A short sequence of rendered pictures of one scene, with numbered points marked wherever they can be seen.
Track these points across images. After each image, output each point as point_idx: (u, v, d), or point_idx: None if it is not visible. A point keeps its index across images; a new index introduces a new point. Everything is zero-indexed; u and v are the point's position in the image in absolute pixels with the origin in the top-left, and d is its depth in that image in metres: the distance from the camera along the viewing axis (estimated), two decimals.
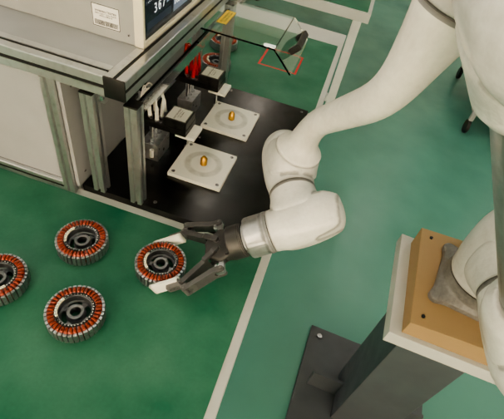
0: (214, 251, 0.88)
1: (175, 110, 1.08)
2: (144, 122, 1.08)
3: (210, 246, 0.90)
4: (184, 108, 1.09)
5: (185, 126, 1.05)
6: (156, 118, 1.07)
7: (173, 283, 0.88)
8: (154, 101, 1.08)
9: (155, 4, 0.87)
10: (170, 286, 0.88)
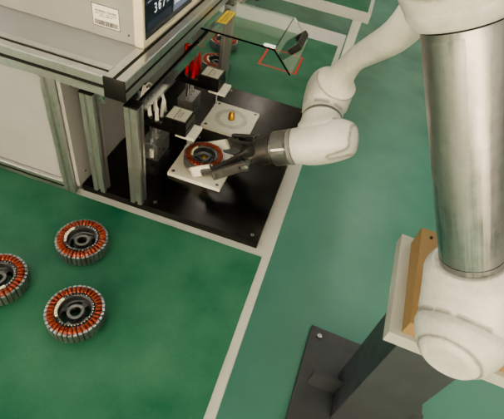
0: (244, 151, 1.07)
1: (175, 110, 1.08)
2: (144, 122, 1.08)
3: (244, 149, 1.09)
4: (184, 108, 1.09)
5: (185, 126, 1.05)
6: (156, 118, 1.07)
7: (206, 168, 1.09)
8: (154, 101, 1.08)
9: (155, 4, 0.87)
10: (203, 170, 1.09)
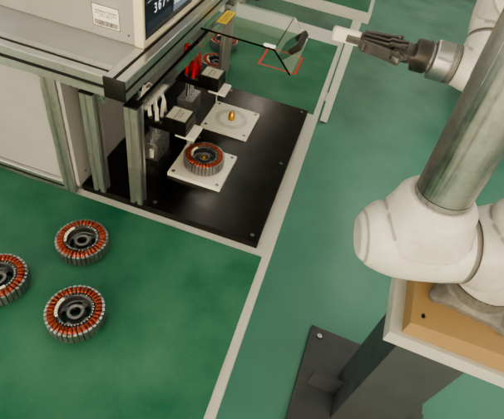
0: (402, 46, 0.97)
1: (175, 110, 1.08)
2: (144, 122, 1.08)
3: (398, 45, 0.99)
4: (184, 108, 1.09)
5: (185, 126, 1.05)
6: (156, 118, 1.07)
7: (354, 36, 1.00)
8: (154, 101, 1.08)
9: (155, 4, 0.87)
10: (351, 36, 1.00)
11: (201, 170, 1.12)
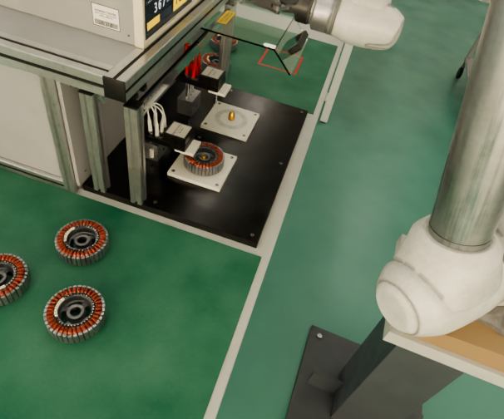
0: None
1: (175, 126, 1.11)
2: (145, 137, 1.12)
3: None
4: (183, 124, 1.13)
5: (185, 142, 1.09)
6: (156, 134, 1.10)
7: None
8: (154, 117, 1.12)
9: (155, 4, 0.87)
10: None
11: (201, 170, 1.12)
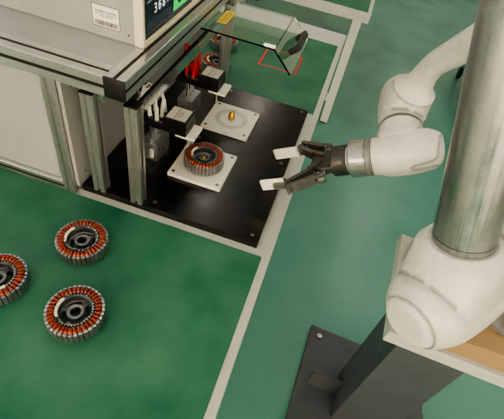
0: (319, 162, 1.02)
1: (175, 110, 1.08)
2: (144, 122, 1.08)
3: (316, 160, 1.04)
4: (184, 108, 1.09)
5: (185, 126, 1.05)
6: (156, 118, 1.07)
7: (279, 182, 1.03)
8: (154, 101, 1.08)
9: (155, 4, 0.87)
10: (276, 184, 1.03)
11: (201, 170, 1.12)
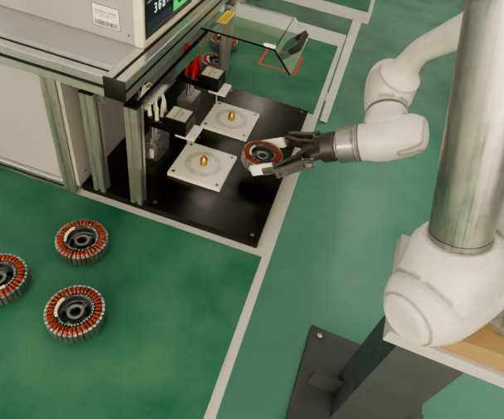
0: (308, 149, 1.05)
1: (175, 110, 1.08)
2: (144, 122, 1.08)
3: (306, 146, 1.07)
4: (184, 108, 1.09)
5: (185, 126, 1.05)
6: (156, 118, 1.07)
7: (268, 166, 1.07)
8: (154, 101, 1.08)
9: (155, 4, 0.87)
10: (265, 169, 1.07)
11: None
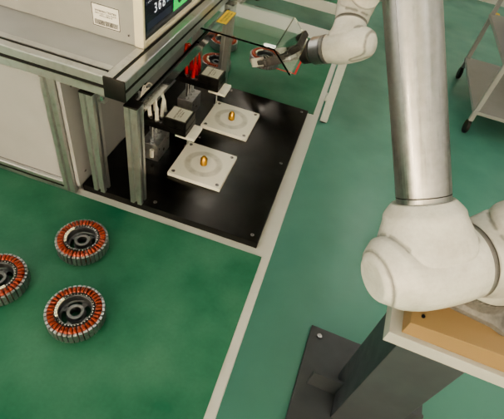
0: None
1: (175, 110, 1.08)
2: (144, 122, 1.08)
3: None
4: (184, 108, 1.09)
5: (185, 126, 1.05)
6: (156, 118, 1.07)
7: (262, 59, 1.45)
8: (154, 101, 1.08)
9: (155, 4, 0.87)
10: (259, 60, 1.45)
11: None
